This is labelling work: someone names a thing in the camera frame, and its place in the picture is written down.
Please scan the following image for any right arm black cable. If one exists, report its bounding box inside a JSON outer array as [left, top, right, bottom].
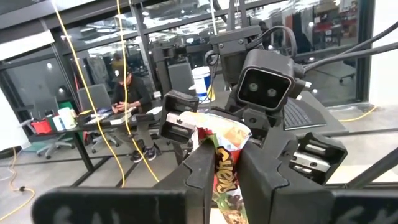
[[256, 21, 398, 75]]

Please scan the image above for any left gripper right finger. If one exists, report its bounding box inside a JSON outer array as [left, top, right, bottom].
[[238, 141, 336, 224]]

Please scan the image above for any person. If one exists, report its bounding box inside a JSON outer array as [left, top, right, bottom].
[[110, 67, 158, 163]]

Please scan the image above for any yellow cable with black plug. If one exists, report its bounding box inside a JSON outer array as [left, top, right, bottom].
[[0, 146, 37, 222]]

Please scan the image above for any white blue bucket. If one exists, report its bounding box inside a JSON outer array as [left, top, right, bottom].
[[191, 65, 216, 104]]

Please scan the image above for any grey office chair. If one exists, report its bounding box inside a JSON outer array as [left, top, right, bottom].
[[76, 83, 122, 154]]

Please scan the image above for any office chair with star base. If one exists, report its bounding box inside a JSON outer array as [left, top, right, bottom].
[[35, 132, 77, 160]]

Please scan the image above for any black office chair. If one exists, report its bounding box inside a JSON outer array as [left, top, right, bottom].
[[337, 57, 358, 84]]

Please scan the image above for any yellow extension cable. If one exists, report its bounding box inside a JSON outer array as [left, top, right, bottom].
[[338, 105, 379, 123], [116, 0, 160, 184], [50, 0, 126, 188]]

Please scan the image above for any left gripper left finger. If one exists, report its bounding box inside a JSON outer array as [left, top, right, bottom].
[[154, 139, 217, 224]]

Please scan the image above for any grey chair back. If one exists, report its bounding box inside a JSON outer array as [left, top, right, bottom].
[[167, 62, 196, 96]]

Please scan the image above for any black aluminium table frame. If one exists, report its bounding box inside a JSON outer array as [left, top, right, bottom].
[[323, 148, 398, 191]]

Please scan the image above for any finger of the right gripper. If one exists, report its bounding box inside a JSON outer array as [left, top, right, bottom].
[[159, 89, 200, 145], [289, 131, 348, 186]]

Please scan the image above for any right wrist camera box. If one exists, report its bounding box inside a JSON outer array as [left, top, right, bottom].
[[235, 49, 295, 112]]

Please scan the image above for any small white cup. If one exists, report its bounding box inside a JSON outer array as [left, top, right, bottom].
[[52, 114, 65, 132]]

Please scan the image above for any black keyboard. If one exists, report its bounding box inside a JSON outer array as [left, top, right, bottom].
[[282, 97, 328, 131]]

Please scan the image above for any large white cup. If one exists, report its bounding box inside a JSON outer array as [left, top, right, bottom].
[[57, 106, 78, 131]]

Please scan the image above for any red container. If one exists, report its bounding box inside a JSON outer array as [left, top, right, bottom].
[[30, 119, 53, 135]]

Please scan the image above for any black office desk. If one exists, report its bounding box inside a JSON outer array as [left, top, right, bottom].
[[27, 107, 164, 174]]

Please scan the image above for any white board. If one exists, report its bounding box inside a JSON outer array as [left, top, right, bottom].
[[0, 88, 29, 153]]

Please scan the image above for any dark grey side desk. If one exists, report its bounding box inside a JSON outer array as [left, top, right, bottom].
[[198, 89, 351, 139]]

